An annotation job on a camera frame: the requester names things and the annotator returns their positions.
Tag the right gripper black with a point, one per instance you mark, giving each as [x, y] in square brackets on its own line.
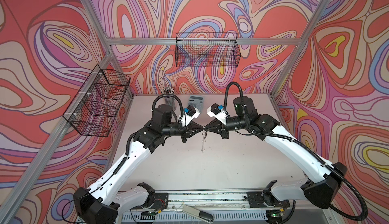
[218, 127]

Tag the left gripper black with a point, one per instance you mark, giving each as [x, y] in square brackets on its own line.
[187, 131]

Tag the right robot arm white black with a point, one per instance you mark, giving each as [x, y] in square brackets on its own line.
[322, 179]

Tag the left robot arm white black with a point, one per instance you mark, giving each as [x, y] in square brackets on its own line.
[101, 202]

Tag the teal calculator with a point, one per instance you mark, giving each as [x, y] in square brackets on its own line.
[196, 101]

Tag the pencil cup with pencils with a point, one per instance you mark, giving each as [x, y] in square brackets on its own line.
[169, 100]

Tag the grey foot pedal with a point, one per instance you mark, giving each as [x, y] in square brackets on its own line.
[198, 214]

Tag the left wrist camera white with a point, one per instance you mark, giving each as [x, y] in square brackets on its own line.
[190, 113]

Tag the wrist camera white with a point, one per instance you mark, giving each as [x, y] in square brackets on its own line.
[190, 113]
[217, 111]

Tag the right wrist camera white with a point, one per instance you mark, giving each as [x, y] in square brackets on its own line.
[217, 111]

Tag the black wire basket back wall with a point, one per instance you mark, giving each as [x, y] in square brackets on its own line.
[207, 49]

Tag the black wire basket wall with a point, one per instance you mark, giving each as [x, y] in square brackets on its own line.
[207, 49]
[101, 97]

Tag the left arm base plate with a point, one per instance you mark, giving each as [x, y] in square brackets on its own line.
[159, 201]

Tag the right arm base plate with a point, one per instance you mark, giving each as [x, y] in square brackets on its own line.
[261, 200]

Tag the black wire basket left wall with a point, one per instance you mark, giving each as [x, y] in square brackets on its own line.
[101, 97]

